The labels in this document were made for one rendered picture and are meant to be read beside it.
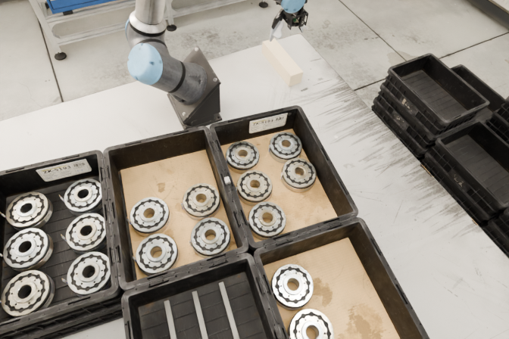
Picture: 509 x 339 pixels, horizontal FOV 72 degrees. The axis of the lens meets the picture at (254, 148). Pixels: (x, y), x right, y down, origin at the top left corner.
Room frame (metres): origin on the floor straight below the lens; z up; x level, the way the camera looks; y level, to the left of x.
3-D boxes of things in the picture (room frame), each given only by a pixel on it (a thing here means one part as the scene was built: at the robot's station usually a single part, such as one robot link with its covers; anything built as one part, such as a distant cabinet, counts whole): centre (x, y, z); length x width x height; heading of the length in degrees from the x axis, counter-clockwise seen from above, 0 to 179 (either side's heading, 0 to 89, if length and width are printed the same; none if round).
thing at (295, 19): (1.18, -0.09, 1.00); 0.09 x 0.08 x 0.12; 33
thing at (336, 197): (0.53, -0.07, 0.87); 0.40 x 0.30 x 0.11; 24
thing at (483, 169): (0.98, -1.07, 0.31); 0.40 x 0.30 x 0.34; 33
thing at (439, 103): (1.31, -0.85, 0.37); 0.40 x 0.30 x 0.45; 33
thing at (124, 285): (0.41, 0.20, 0.92); 0.40 x 0.30 x 0.02; 24
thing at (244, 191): (0.50, -0.01, 0.86); 0.10 x 0.10 x 0.01
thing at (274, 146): (0.66, -0.10, 0.86); 0.10 x 0.10 x 0.01
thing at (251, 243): (0.53, -0.07, 0.92); 0.40 x 0.30 x 0.02; 24
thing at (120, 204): (0.41, 0.20, 0.87); 0.40 x 0.30 x 0.11; 24
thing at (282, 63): (1.20, -0.08, 0.73); 0.24 x 0.06 x 0.06; 33
